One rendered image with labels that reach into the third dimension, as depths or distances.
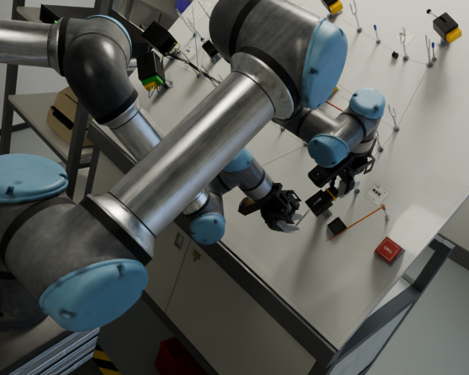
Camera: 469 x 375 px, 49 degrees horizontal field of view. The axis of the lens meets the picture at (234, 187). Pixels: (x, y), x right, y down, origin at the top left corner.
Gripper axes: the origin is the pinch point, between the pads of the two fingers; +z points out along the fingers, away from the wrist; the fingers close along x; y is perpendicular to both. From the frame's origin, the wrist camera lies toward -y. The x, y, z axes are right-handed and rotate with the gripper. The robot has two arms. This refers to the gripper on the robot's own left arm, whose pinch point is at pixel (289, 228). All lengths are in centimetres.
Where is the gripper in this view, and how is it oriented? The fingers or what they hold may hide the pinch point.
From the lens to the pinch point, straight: 143.8
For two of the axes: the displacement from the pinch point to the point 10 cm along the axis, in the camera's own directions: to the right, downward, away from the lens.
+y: 8.0, -0.2, -6.1
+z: 5.2, 5.5, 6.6
